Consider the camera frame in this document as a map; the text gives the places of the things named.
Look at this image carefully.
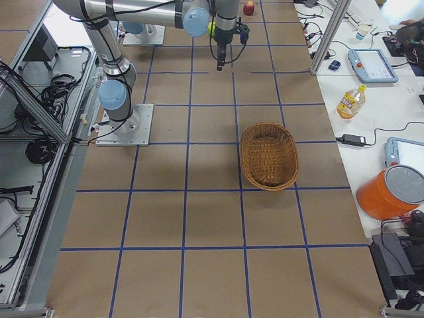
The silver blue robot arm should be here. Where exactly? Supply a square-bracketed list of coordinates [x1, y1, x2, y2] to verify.
[55, 1, 250, 134]

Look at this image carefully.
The blue teach pendant far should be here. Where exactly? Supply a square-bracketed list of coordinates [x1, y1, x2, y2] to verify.
[348, 49, 398, 83]

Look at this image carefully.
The green apple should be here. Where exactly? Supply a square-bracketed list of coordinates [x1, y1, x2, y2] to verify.
[207, 21, 216, 37]

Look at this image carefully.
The orange bucket grey lid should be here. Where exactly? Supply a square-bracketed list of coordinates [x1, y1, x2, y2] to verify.
[356, 164, 423, 221]

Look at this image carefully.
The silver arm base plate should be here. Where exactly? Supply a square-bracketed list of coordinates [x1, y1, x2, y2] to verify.
[95, 103, 154, 146]

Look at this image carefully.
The orange juice bottle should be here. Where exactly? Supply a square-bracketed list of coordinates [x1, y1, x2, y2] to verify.
[336, 85, 366, 119]

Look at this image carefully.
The black power adapter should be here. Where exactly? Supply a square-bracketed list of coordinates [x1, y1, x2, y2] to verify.
[336, 134, 366, 147]

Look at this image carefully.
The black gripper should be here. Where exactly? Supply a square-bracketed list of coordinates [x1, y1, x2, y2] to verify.
[217, 44, 227, 71]

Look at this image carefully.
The red yellow apple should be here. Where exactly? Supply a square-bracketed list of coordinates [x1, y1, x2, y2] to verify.
[242, 1, 255, 16]

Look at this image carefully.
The blue teach pendant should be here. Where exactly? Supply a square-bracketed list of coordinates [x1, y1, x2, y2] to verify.
[385, 137, 424, 174]
[348, 49, 398, 83]

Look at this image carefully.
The blue teach pendant near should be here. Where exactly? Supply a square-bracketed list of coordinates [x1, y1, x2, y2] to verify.
[385, 137, 424, 174]

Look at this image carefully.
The white paper cup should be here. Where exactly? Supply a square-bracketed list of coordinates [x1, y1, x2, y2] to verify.
[355, 24, 371, 41]

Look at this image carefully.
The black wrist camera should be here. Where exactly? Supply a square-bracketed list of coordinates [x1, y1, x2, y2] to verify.
[239, 23, 250, 45]

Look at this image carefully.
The aluminium frame post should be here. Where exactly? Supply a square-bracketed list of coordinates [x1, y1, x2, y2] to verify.
[310, 0, 351, 76]

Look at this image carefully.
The woven wicker basket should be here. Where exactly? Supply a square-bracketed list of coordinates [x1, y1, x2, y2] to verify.
[240, 122, 299, 191]

